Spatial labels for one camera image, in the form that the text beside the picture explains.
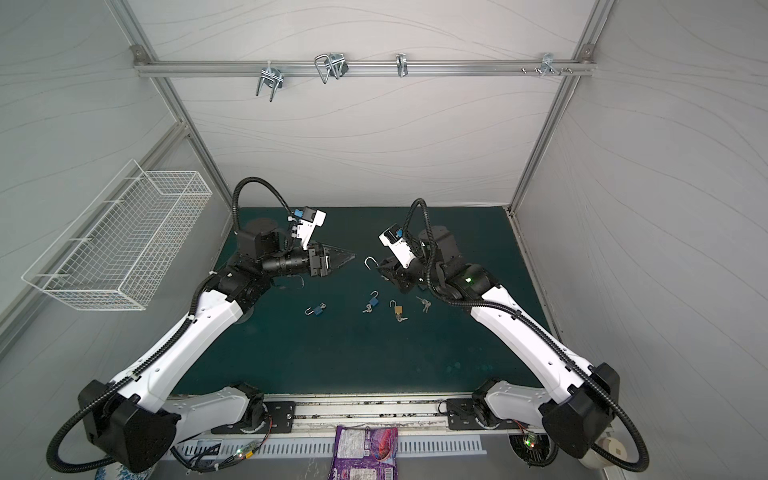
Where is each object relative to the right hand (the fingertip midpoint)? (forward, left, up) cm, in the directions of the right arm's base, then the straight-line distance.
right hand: (390, 255), depth 72 cm
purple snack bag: (-38, +4, -25) cm, 46 cm away
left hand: (-3, +8, +5) cm, 10 cm away
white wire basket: (-6, +63, +5) cm, 63 cm away
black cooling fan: (-35, -37, -31) cm, 60 cm away
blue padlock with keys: (+1, +6, -26) cm, 27 cm away
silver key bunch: (+1, -11, -27) cm, 29 cm away
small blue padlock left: (-3, +24, -27) cm, 36 cm away
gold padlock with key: (-2, -2, -27) cm, 27 cm away
